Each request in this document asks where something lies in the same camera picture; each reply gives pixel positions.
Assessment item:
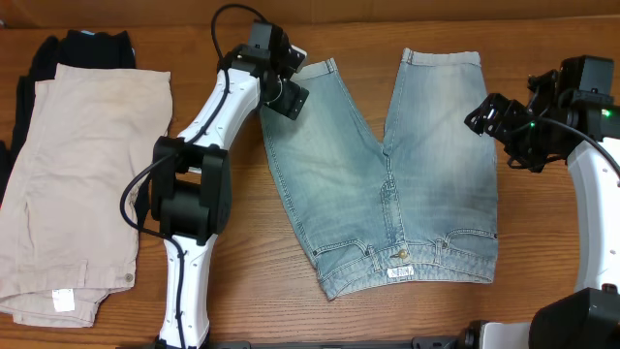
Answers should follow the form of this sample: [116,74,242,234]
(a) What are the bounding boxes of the beige folded shorts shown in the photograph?
[1,65,172,328]

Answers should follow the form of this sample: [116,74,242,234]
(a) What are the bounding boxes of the black folded garment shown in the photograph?
[0,29,169,234]

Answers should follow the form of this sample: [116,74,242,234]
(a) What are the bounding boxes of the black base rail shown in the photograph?
[209,333,479,349]

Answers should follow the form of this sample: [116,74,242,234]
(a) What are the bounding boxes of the light blue denim shorts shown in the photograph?
[260,49,499,299]

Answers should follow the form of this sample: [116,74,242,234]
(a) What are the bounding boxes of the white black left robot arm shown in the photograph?
[150,19,309,348]

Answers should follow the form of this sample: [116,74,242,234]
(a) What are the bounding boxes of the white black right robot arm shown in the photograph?
[459,55,619,348]

